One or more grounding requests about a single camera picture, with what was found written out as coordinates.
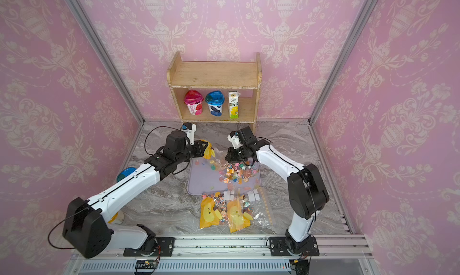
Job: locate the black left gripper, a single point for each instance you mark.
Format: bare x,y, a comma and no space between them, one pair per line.
200,149

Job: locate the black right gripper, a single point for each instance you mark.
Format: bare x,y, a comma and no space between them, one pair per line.
233,159

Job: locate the pile of colourful candies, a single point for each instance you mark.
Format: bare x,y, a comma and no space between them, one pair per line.
227,172

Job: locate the ziploc candy bag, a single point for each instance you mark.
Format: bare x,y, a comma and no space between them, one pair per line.
213,210
247,208
214,155

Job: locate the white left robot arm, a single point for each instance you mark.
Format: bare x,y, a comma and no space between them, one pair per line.
87,225

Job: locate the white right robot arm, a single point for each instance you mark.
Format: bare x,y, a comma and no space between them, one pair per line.
306,189

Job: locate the lavender plastic tray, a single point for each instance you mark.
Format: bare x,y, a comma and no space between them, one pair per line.
198,185

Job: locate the green white juice carton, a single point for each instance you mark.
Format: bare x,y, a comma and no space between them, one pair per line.
233,103

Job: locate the pink lid yogurt cup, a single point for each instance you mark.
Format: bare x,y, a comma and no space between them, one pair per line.
193,100

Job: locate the blue lid cup on table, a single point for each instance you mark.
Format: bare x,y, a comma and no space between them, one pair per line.
125,173

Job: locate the blue lid yogurt cup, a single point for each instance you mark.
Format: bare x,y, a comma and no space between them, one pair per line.
215,101

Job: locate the orange lid cup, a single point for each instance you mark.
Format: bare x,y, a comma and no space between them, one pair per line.
118,218

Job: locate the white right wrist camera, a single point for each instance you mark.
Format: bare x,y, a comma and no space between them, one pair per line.
234,139

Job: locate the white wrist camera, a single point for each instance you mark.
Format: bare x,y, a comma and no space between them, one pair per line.
189,129
234,139

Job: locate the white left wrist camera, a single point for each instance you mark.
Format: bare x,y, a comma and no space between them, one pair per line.
189,129

